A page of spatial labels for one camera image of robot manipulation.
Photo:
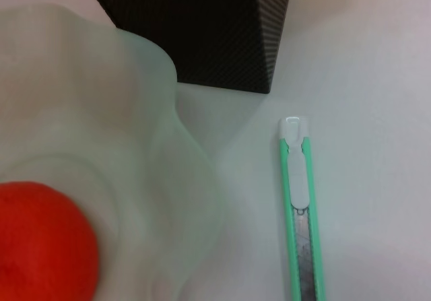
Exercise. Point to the green utility knife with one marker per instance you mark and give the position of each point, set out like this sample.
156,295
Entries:
298,179

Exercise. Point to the green glass fruit plate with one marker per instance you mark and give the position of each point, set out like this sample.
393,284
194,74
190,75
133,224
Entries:
134,146

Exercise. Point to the orange fruit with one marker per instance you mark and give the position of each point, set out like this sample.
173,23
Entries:
40,240

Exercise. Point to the black mesh pen holder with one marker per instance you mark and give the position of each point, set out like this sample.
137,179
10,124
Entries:
202,28

